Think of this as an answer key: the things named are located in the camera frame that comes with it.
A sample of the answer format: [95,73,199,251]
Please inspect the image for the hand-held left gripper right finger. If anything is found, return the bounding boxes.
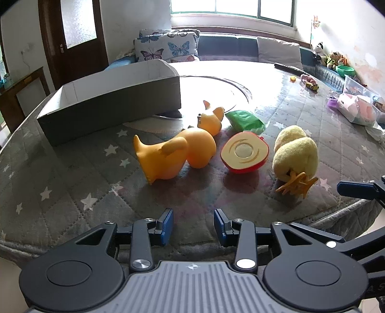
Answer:
[213,209,319,274]

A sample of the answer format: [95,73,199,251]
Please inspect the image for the black remote control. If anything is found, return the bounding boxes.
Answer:
[274,62,310,76]

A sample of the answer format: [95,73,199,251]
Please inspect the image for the grey cardboard box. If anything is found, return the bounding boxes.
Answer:
[37,59,182,147]

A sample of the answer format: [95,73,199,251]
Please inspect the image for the grey cushion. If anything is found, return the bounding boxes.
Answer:
[257,37,304,70]

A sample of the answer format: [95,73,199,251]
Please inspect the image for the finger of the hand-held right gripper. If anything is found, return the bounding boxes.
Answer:
[289,223,385,271]
[336,177,385,208]

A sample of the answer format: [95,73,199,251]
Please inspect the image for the red toy apple half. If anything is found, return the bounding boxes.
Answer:
[220,131,269,174]

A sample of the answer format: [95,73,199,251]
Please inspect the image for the brown wooden door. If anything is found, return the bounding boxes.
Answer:
[39,0,109,91]

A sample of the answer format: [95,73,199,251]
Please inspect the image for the butterfly print pillow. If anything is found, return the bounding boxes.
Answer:
[134,32,199,63]
[139,28,200,39]

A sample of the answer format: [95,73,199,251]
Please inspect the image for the yellow plush chick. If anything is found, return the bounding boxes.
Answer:
[272,125,319,199]

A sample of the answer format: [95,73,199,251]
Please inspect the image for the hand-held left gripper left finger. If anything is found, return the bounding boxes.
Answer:
[71,208,175,273]

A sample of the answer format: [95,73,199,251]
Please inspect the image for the blue cushion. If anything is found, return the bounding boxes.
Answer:
[104,57,137,71]

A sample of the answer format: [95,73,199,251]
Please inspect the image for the stuffed toys on ledge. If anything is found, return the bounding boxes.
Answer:
[326,52,348,70]

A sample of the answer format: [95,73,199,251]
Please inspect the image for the large orange rubber animal toy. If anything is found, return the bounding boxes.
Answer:
[133,128,217,185]

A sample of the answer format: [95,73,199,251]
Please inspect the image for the clear plastic bag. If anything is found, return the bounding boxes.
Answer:
[337,93,383,125]

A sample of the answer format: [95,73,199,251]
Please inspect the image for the clear plastic storage box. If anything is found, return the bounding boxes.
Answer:
[343,75,381,100]

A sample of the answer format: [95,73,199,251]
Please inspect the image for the dark blue sofa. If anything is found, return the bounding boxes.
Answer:
[197,33,319,71]

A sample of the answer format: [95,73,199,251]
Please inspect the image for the window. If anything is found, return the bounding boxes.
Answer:
[170,0,298,29]

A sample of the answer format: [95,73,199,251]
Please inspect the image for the small orange rubber animal toy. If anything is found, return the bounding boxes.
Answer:
[197,100,225,137]

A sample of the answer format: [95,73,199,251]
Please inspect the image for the brown wooden sideboard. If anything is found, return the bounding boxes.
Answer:
[0,67,50,133]

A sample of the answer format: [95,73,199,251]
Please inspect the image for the green packet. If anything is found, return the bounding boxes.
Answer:
[225,110,267,134]

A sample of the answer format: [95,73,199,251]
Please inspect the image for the black and white plush toy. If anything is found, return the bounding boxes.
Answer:
[311,42,327,65]

